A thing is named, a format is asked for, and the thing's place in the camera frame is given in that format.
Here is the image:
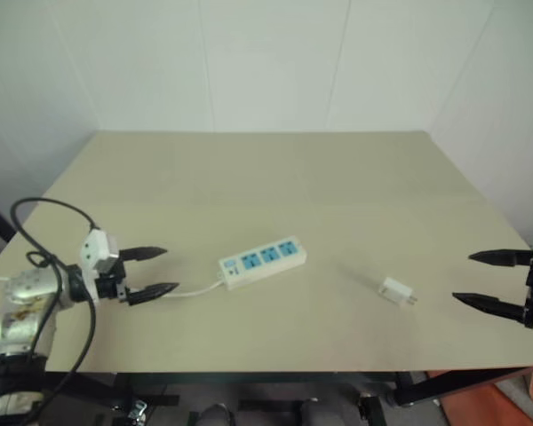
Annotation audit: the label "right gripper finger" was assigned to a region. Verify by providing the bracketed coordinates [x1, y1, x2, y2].
[467, 248, 533, 269]
[451, 291, 529, 324]

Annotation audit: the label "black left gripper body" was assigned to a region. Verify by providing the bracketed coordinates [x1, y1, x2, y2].
[95, 250, 132, 308]

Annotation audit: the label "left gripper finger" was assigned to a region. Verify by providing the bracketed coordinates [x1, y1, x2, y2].
[118, 245, 169, 264]
[125, 281, 180, 308]

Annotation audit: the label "white plug adapter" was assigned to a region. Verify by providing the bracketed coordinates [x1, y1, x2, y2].
[378, 276, 419, 308]

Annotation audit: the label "white power strip blue sockets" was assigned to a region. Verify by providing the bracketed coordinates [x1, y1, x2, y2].
[217, 236, 309, 292]

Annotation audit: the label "dark rounded shape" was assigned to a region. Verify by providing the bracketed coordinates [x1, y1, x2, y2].
[198, 402, 237, 426]

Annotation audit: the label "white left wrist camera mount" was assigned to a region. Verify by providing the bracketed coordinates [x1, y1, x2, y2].
[78, 225, 123, 306]

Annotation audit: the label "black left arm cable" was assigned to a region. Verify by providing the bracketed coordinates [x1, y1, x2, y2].
[10, 197, 100, 426]

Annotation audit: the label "black metal table frame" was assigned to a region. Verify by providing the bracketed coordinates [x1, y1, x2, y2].
[39, 353, 533, 426]

